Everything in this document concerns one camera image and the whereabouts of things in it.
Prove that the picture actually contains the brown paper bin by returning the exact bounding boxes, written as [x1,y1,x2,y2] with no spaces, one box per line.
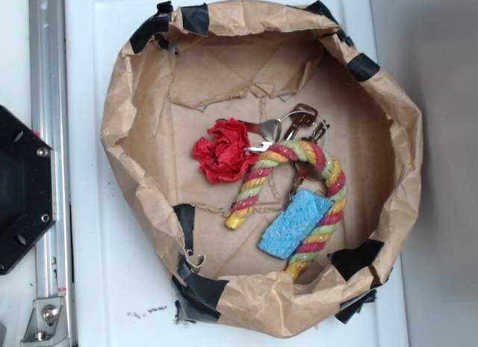
[101,0,423,338]

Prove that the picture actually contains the metal corner bracket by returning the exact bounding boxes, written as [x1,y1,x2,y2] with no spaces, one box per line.
[20,297,69,347]

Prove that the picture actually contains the blue sponge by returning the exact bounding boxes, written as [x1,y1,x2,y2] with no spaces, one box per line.
[258,189,334,260]

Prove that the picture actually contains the aluminium extrusion rail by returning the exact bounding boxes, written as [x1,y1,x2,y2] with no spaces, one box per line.
[28,0,78,346]

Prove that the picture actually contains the red crumpled paper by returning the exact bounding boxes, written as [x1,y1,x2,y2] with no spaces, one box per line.
[192,119,258,184]

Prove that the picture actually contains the black octagonal mount plate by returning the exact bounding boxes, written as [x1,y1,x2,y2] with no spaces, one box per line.
[0,107,55,275]

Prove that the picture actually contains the multicolored twisted rope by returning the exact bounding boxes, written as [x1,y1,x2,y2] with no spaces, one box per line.
[224,139,348,284]

